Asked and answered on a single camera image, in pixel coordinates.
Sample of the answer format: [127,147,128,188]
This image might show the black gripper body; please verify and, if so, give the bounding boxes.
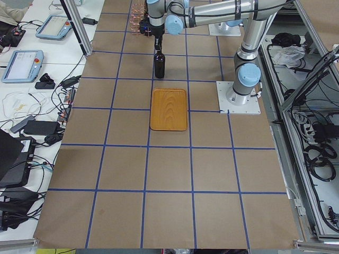
[151,25,165,38]

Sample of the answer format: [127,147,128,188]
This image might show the dark wine bottle carried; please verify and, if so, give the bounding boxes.
[154,51,165,79]

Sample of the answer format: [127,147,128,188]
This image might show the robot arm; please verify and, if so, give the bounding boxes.
[139,0,288,106]

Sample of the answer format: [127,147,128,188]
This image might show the dark wine bottle near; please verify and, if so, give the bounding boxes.
[139,19,152,37]

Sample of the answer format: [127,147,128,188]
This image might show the wooden tray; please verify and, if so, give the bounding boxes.
[150,88,188,131]

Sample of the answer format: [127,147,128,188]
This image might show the teach pendant far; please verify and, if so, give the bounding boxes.
[35,15,72,41]

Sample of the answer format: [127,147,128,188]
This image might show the teach pendant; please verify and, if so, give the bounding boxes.
[35,15,72,41]
[1,50,44,84]

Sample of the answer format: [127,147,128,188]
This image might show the crumpled white cloth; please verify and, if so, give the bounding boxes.
[272,46,305,68]

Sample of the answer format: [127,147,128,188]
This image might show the teach pendant near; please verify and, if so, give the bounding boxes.
[1,50,44,84]

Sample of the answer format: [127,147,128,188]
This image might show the black power adapter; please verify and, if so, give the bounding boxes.
[23,120,60,135]

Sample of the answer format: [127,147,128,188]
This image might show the copper wire bottle basket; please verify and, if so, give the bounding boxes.
[129,0,148,35]

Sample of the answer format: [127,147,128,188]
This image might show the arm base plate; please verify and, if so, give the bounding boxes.
[209,22,241,37]
[216,81,261,115]

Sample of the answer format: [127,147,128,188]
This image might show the aluminium frame post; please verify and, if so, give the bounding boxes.
[60,0,93,57]

